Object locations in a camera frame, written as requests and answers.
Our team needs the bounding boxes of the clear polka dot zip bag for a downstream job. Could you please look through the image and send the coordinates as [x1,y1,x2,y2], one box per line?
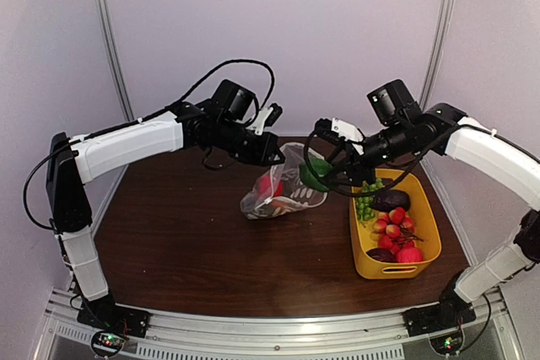
[240,142,327,220]

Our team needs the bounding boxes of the aluminium frame post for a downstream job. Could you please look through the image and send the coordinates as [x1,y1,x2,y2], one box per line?
[419,0,456,109]
[87,0,143,125]

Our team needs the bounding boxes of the red toy cherries bunch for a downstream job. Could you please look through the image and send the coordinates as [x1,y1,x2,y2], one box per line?
[371,207,424,253]

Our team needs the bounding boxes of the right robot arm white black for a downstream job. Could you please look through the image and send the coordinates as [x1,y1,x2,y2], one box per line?
[315,79,539,328]

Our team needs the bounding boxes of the red toy strawberry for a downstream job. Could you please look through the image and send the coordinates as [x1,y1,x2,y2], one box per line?
[256,175,284,197]

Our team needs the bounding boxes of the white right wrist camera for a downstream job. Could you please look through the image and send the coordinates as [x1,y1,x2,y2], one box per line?
[314,118,365,156]

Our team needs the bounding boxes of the green toy pepper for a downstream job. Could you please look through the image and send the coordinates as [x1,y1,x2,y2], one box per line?
[299,158,333,192]

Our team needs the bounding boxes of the front aluminium rail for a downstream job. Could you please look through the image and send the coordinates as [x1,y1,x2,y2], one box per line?
[30,289,525,359]

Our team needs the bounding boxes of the pink toy fruit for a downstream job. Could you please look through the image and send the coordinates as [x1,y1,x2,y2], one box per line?
[396,247,424,264]

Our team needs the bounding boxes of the dark red toy beet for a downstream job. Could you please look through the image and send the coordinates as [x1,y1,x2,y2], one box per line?
[366,248,397,263]

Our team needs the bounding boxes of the left aluminium frame post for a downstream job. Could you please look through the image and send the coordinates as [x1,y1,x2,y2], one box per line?
[87,0,143,125]

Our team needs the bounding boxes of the left circuit board with leds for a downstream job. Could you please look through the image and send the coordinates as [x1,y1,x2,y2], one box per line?
[90,330,127,357]

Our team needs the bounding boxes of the black right camera cable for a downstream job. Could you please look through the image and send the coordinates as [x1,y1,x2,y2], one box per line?
[302,121,427,197]

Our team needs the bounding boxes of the yellow plastic basket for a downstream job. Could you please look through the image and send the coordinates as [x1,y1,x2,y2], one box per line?
[349,175,441,279]

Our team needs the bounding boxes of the black left camera cable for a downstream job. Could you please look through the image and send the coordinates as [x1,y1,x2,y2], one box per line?
[62,58,274,146]

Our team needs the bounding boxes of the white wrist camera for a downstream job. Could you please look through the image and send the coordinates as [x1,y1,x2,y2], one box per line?
[249,103,283,136]
[314,118,365,156]

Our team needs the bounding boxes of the right aluminium frame post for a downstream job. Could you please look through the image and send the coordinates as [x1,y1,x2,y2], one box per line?
[419,0,456,109]

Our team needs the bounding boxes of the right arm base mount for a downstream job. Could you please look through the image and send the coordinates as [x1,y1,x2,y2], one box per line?
[402,300,476,337]

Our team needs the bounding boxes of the circuit board with leds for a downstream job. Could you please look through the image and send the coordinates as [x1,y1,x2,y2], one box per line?
[429,334,463,356]
[90,330,127,357]

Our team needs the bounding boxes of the purple toy eggplant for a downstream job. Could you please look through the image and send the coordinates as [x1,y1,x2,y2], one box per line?
[370,190,411,212]

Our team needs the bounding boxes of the right circuit board with leds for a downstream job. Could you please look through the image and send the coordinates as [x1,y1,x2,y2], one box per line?
[429,334,463,356]

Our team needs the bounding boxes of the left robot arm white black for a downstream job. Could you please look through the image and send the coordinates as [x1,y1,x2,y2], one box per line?
[46,79,284,330]

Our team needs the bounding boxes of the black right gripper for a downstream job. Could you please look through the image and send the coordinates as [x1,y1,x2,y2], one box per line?
[322,120,413,187]

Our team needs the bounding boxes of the black camera cable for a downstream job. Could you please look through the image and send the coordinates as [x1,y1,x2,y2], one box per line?
[62,58,274,146]
[302,121,427,197]

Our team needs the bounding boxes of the green toy grapes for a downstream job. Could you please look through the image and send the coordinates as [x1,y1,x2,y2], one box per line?
[354,178,383,223]

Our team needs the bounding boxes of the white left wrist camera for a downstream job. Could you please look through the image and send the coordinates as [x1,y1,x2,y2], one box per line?
[249,103,283,136]

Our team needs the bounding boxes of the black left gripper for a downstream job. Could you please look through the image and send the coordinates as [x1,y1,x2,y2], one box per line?
[214,117,285,166]

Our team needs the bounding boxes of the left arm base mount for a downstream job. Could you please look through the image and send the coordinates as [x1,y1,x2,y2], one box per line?
[77,298,150,338]

